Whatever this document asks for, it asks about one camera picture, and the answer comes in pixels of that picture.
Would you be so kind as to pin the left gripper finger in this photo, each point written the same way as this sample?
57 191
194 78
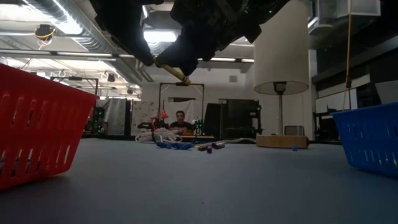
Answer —
133 40

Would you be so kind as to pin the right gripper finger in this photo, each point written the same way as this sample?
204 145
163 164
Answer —
186 53

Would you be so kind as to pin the long ceiling light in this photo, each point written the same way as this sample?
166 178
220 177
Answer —
84 54

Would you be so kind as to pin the white lamp with wooden base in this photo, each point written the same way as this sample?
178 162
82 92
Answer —
280 46

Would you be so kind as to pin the person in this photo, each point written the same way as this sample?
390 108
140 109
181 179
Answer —
180 124

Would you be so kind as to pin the robot with green lights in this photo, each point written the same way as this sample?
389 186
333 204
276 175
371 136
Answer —
197 126

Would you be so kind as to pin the grey curtain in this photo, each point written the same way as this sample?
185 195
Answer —
113 116

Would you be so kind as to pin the black cabinet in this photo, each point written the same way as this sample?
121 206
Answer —
236 115

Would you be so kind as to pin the blue crayon pieces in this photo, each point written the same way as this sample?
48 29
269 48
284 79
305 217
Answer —
174 145

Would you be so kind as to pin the red plastic bin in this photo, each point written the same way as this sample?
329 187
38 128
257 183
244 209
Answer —
37 130

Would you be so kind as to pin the grey speaker box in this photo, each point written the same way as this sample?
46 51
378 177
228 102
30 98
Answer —
294 130

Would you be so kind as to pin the whiteboard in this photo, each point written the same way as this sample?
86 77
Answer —
335 101

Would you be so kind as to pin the blue grey table mat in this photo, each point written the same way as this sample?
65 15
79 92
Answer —
199 193

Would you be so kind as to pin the small blue crayon bit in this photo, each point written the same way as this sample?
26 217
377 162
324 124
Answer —
294 148

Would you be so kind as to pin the blue plastic bin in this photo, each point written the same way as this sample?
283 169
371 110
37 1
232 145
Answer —
370 140

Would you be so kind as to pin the black frame stand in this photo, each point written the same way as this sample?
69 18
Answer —
182 84

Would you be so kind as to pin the silver ceiling duct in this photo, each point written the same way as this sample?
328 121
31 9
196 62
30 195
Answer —
62 18

